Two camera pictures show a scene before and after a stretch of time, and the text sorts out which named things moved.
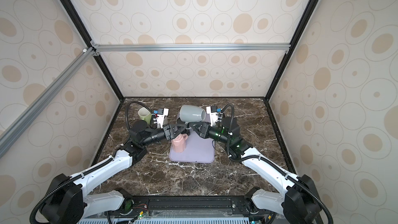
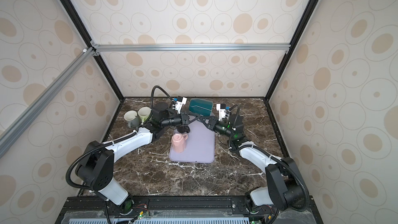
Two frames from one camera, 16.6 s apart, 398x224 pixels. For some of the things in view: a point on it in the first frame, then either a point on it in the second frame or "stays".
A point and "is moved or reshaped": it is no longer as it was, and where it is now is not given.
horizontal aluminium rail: (195, 48) stays
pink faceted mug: (179, 143) stays
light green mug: (144, 114) stays
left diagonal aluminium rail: (9, 137) stays
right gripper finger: (196, 126) to (205, 120)
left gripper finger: (177, 128) to (192, 117)
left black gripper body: (167, 133) to (183, 118)
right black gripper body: (205, 131) to (212, 126)
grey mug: (188, 113) is moved or reshaped
